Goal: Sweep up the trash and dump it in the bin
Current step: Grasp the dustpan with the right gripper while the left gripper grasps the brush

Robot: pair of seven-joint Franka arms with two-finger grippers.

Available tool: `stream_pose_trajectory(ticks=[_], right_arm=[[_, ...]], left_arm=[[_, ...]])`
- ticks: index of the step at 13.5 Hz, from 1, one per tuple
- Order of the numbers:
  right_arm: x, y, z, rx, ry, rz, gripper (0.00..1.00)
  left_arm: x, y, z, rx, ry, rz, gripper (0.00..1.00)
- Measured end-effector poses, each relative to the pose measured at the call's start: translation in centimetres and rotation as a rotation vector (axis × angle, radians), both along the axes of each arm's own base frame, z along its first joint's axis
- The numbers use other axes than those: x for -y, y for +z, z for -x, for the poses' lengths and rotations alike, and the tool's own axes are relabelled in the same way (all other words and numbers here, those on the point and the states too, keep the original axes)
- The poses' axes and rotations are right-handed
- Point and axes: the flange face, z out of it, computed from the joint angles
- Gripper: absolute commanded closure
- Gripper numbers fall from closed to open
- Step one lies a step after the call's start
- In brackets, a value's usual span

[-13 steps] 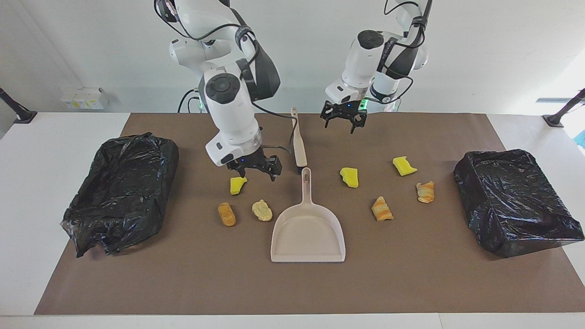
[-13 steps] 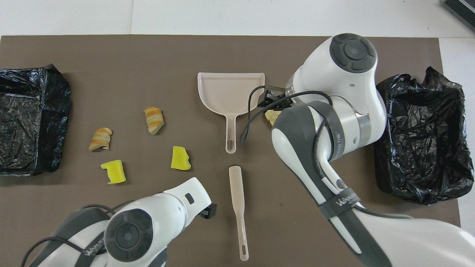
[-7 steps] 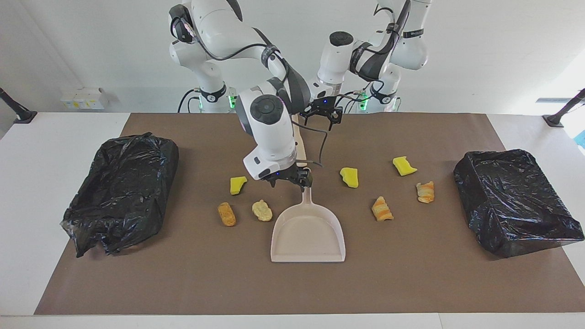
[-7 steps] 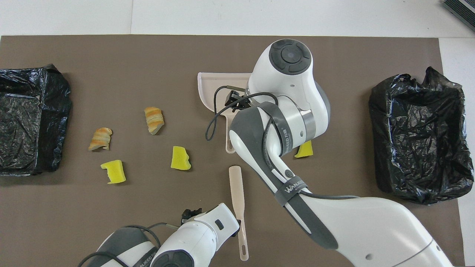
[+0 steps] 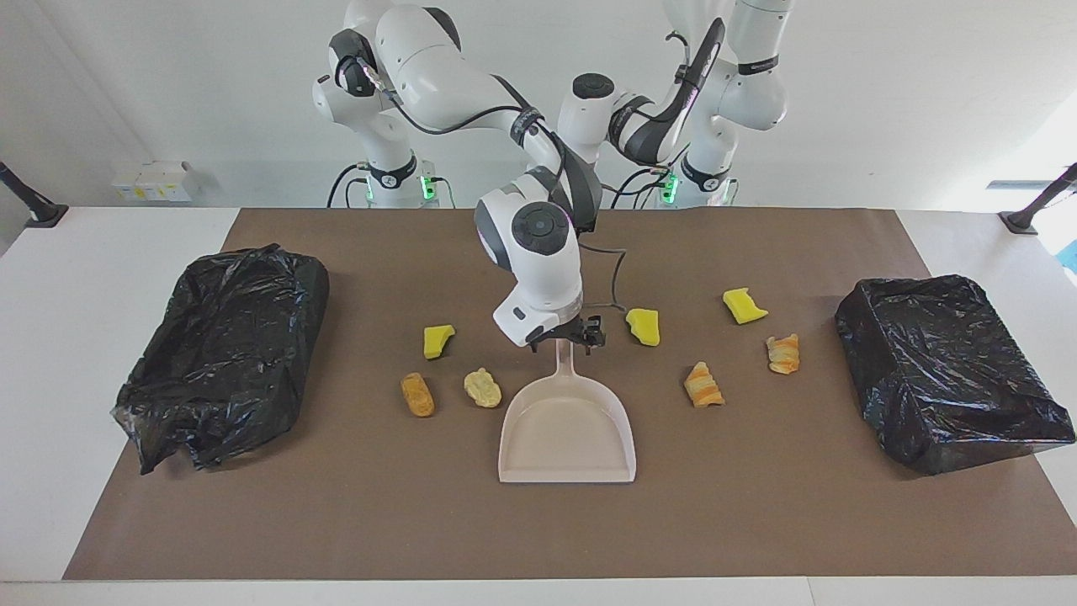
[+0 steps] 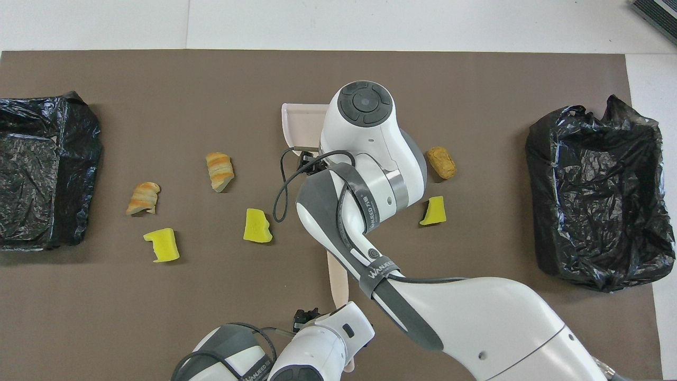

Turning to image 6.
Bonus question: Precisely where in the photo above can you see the beige plastic dustpan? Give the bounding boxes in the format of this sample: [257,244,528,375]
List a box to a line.
[281,103,331,150]

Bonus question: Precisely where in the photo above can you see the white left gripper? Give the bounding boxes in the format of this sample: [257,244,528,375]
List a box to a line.
[292,301,376,367]

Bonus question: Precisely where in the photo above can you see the black bag lined bin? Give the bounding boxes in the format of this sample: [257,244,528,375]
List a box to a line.
[0,91,104,252]
[525,94,676,293]

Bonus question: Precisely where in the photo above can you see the brown table mat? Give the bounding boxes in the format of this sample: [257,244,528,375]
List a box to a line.
[0,50,663,381]

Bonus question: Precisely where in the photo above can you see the brown fried nugget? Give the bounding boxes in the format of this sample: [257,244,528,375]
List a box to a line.
[427,147,457,180]

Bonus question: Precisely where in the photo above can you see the striped croissant piece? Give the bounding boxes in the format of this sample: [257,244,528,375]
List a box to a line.
[206,152,235,193]
[126,182,161,215]

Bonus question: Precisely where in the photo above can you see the grey ribbed device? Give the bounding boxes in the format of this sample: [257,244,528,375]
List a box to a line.
[631,0,677,46]

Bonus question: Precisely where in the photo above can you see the beige handled brush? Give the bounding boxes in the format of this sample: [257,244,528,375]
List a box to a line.
[327,251,355,373]

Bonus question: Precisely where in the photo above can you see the yellow sponge piece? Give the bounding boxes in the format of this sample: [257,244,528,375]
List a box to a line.
[143,228,180,264]
[243,208,273,244]
[419,196,447,226]

